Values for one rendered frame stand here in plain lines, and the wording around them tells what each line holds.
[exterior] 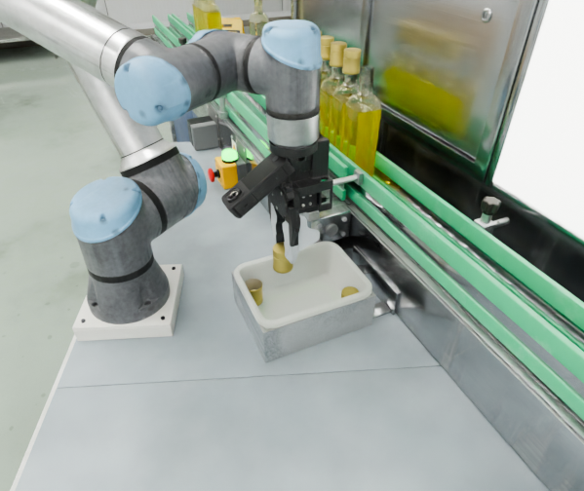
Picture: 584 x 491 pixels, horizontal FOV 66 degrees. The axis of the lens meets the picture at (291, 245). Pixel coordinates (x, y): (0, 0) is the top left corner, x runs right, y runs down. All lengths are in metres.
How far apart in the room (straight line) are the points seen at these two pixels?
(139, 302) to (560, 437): 0.68
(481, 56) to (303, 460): 0.71
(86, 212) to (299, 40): 0.42
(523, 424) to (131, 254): 0.65
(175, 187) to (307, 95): 0.34
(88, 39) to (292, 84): 0.25
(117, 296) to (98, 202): 0.17
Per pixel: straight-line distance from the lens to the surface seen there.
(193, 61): 0.59
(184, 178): 0.87
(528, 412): 0.73
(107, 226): 0.77
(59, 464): 0.79
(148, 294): 0.87
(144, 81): 0.54
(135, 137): 0.86
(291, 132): 0.62
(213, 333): 0.87
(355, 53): 0.96
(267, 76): 0.61
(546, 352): 0.68
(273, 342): 0.78
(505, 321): 0.71
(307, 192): 0.68
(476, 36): 0.90
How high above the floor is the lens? 1.39
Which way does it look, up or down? 37 degrees down
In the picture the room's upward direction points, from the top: straight up
